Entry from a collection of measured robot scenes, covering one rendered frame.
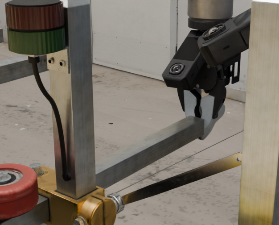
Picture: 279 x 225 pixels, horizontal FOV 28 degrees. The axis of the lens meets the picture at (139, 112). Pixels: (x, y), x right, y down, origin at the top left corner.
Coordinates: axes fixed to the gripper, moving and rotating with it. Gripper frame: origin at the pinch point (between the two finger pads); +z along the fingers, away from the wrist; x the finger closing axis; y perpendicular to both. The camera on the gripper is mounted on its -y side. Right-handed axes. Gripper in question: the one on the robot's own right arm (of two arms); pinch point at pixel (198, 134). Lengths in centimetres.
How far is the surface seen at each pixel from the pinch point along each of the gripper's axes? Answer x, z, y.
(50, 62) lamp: -3.2, -21.0, -36.6
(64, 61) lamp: -5.2, -21.3, -36.4
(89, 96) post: -5.8, -16.6, -33.2
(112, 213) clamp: -8.5, -2.1, -32.8
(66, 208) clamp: -4.6, -3.2, -36.8
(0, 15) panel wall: 398, 57, 264
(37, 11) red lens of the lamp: -6.4, -27.5, -40.8
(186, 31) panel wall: 167, 42, 246
